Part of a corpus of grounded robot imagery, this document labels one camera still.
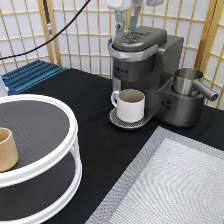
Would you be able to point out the tan wooden cup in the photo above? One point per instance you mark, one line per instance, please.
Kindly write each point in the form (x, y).
(8, 151)

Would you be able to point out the steel milk frother jug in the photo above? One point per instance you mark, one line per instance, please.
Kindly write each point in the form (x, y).
(188, 80)

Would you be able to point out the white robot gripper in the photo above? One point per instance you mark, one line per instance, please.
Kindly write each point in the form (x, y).
(121, 5)

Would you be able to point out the white two-tier round shelf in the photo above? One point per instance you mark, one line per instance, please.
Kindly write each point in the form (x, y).
(49, 169)

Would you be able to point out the wooden shoji folding screen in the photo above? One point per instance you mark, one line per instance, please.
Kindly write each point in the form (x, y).
(74, 34)

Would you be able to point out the blue ridged metal rack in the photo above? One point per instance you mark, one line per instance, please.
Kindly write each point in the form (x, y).
(30, 75)

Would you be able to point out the grey woven placemat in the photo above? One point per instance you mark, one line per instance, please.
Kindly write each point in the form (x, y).
(172, 180)

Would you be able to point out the grey coffee machine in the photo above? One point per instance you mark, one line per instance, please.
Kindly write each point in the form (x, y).
(146, 59)

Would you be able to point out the white ceramic mug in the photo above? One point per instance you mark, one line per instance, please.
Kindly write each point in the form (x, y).
(129, 104)

